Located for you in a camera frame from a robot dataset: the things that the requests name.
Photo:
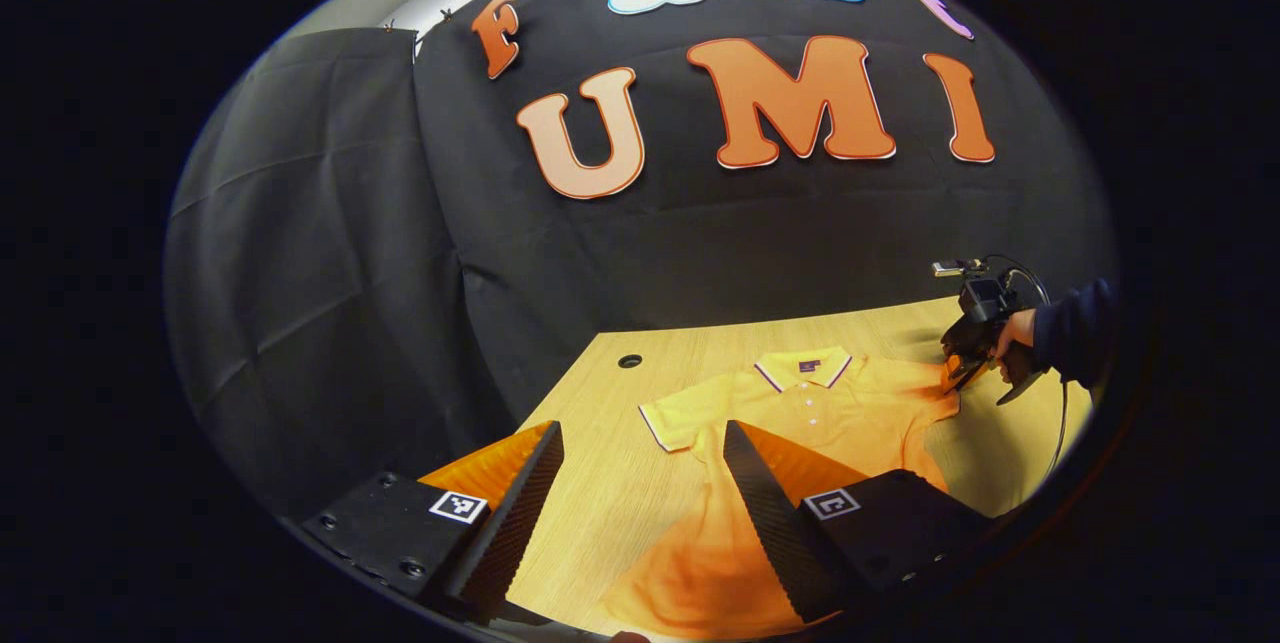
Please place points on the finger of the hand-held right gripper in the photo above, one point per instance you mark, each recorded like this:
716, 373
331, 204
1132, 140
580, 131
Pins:
965, 371

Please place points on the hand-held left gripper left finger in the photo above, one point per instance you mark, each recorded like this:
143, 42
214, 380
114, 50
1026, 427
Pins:
515, 528

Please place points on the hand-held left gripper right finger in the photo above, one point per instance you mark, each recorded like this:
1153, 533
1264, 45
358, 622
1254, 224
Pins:
775, 533

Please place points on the orange T-shirt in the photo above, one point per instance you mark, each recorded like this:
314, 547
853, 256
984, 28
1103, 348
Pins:
850, 413

